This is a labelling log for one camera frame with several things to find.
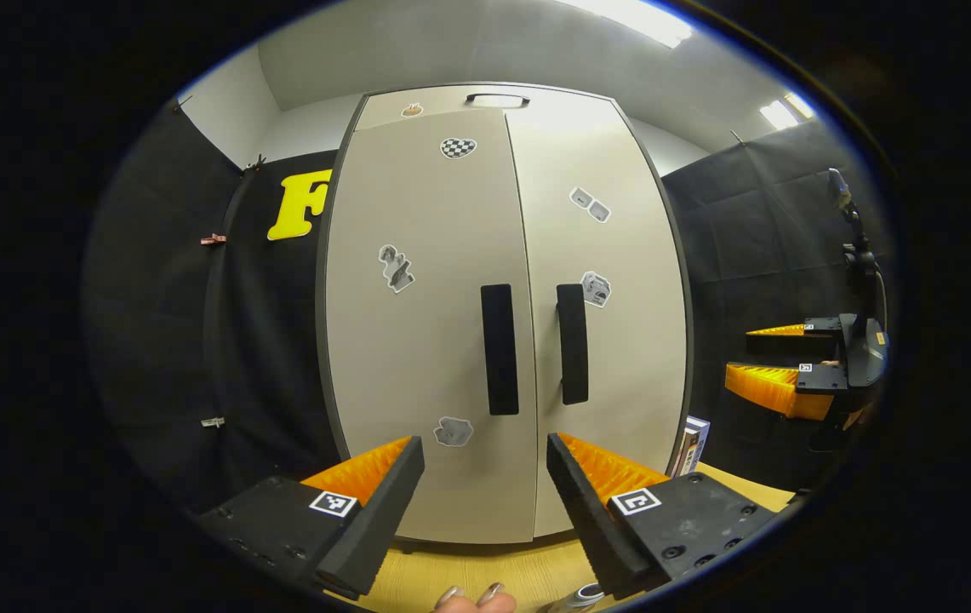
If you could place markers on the black clamp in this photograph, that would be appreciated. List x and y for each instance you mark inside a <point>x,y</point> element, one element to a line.
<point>255,163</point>

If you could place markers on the black backdrop cloth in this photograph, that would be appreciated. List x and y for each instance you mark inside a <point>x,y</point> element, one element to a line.
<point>153,323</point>
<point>757,238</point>
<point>272,340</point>

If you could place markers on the white printed box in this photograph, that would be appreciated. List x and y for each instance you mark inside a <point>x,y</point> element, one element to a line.
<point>693,443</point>

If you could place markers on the white clip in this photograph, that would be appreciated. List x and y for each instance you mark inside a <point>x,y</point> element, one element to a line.
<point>213,421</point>

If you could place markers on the ceiling light panel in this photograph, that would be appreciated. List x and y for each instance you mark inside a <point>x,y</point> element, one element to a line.
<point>783,113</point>
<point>630,19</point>

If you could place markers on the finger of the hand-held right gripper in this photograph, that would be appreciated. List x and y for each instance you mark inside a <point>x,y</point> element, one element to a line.
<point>791,345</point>
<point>821,379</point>

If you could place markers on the grey cabinet drawer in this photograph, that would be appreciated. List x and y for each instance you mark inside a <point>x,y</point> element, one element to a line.
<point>570,106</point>

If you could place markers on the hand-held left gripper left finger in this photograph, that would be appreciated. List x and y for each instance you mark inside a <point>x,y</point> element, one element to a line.
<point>379,511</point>

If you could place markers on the black jointed pole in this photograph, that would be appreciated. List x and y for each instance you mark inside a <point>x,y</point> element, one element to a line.
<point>859,255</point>

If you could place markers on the grey cabinet door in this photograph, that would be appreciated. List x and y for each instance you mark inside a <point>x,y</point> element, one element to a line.
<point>417,358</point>
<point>630,358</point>

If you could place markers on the grey cabinet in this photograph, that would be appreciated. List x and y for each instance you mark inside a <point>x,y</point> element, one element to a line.
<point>320,289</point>

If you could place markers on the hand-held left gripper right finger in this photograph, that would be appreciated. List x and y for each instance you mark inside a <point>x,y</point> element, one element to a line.
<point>583,502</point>

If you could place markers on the pink clip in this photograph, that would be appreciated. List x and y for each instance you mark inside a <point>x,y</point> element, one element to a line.
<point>213,240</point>

